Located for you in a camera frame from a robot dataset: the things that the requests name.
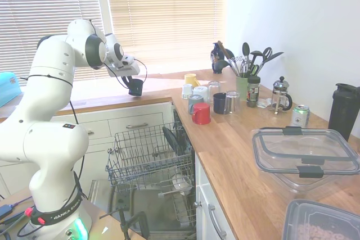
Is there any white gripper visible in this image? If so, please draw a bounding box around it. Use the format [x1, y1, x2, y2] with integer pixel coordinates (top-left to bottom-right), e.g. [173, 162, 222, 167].
[107, 61, 141, 88]

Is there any navy mug with white rim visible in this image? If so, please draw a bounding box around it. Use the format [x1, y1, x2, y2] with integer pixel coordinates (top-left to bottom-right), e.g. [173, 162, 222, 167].
[128, 79, 144, 97]

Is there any small white patterned mug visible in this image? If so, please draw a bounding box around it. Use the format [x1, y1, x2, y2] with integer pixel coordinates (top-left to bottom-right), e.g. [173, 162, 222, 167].
[182, 83, 194, 100]

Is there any yellow mug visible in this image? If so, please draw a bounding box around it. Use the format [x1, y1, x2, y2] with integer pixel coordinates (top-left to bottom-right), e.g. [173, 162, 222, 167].
[184, 73, 201, 89]

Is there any grey mug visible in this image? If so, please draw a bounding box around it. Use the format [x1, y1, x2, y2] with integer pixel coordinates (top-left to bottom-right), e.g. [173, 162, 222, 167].
[187, 94, 204, 115]

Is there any plain white mug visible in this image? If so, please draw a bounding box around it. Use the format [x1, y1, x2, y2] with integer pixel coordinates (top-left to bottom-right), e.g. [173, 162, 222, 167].
[192, 85, 209, 103]

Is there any red mug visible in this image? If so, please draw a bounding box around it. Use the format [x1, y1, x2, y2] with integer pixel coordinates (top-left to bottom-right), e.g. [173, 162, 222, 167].
[191, 102, 212, 125]

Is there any dark navy mug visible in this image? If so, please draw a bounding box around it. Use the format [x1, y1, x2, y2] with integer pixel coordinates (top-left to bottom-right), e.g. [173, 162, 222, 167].
[213, 92, 230, 115]

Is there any white kitchen cabinet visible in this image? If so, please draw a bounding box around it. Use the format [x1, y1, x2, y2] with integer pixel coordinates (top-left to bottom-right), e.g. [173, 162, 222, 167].
[193, 152, 240, 240]
[0, 102, 174, 196]

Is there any black round plate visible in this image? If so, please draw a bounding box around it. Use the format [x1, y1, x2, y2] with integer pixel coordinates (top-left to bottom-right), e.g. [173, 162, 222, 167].
[162, 126, 181, 156]

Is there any clear glass tumbler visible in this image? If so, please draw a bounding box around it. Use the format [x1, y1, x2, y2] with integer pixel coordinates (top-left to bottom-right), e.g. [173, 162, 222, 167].
[224, 90, 241, 114]
[208, 80, 222, 103]

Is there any dark blue painted vase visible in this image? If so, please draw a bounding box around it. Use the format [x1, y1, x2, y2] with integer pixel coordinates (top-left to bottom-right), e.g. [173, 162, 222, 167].
[210, 42, 230, 75]

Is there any wooden spoon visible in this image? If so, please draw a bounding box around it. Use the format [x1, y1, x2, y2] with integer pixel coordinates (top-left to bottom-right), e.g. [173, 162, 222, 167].
[217, 40, 236, 68]

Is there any white bowl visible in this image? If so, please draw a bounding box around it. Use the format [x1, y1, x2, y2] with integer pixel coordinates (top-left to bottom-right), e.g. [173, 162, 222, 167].
[171, 174, 192, 190]

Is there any pale green utensil holder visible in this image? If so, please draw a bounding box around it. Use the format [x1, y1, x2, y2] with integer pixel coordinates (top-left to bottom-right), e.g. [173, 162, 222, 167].
[235, 74, 250, 102]

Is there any metal whisk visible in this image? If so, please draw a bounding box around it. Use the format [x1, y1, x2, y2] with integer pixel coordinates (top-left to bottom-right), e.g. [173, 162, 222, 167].
[228, 56, 251, 78]

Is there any light blue plastic box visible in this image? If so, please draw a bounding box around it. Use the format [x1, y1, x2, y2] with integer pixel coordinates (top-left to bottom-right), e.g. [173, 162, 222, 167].
[0, 71, 23, 108]

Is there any spice jar with black lid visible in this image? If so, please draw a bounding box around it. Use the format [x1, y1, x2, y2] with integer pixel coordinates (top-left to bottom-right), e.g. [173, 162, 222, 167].
[246, 75, 261, 108]

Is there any black clamp stand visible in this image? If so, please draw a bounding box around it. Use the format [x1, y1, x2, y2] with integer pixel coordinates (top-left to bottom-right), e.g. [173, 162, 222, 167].
[100, 206, 150, 240]

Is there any glass French press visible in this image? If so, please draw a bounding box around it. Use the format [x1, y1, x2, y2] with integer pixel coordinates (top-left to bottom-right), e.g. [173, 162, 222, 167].
[271, 76, 293, 115]

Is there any white green drink can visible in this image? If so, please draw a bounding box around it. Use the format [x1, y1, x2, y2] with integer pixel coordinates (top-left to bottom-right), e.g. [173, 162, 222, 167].
[291, 105, 311, 128]

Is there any clear plastic lidded container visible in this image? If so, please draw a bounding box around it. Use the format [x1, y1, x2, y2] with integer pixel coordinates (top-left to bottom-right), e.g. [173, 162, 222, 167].
[251, 126, 360, 194]

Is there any black shaker bottle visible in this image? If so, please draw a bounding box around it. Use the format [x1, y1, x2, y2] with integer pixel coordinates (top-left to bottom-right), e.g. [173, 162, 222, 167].
[327, 83, 360, 142]

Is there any grey plastic food container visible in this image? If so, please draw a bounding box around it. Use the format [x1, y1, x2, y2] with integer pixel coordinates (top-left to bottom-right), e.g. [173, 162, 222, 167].
[282, 199, 360, 240]

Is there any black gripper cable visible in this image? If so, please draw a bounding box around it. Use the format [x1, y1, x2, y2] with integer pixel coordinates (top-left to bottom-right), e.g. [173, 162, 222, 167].
[133, 58, 148, 85]

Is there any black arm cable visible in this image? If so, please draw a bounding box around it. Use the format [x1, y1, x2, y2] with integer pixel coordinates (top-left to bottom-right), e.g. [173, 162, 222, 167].
[69, 101, 85, 200]

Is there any grey wire dishwasher rack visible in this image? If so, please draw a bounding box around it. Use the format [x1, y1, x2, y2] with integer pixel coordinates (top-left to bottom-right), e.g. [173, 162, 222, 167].
[105, 121, 195, 193]

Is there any grey wire lower rack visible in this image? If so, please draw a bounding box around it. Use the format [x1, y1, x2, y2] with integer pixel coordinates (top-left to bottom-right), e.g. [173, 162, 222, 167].
[159, 186, 197, 229]

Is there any blue cable plug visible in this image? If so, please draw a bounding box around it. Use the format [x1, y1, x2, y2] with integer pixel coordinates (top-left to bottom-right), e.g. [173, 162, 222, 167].
[0, 205, 14, 218]

